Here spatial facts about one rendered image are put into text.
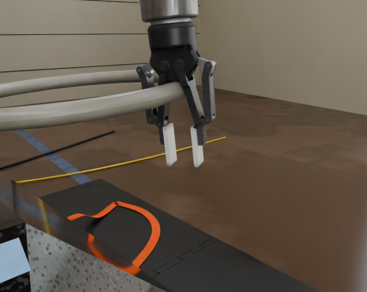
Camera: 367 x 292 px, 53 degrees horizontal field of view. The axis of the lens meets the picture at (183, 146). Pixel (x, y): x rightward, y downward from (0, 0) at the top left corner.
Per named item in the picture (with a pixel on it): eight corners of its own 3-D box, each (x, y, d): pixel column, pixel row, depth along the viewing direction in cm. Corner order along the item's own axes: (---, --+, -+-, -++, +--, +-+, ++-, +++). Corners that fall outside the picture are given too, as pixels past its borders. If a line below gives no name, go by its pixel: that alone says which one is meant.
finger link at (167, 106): (168, 62, 58) (160, 61, 59) (160, 129, 62) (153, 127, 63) (177, 60, 62) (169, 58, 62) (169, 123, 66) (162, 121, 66)
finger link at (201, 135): (197, 113, 62) (215, 113, 61) (200, 142, 63) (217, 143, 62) (194, 116, 60) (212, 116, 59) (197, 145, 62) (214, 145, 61)
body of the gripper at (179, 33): (204, 19, 60) (208, 77, 62) (157, 25, 63) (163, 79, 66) (186, 19, 53) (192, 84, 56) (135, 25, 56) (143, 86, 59)
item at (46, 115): (-174, 142, 51) (-182, 121, 50) (21, 88, 97) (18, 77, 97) (174, 125, 44) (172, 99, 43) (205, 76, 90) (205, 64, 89)
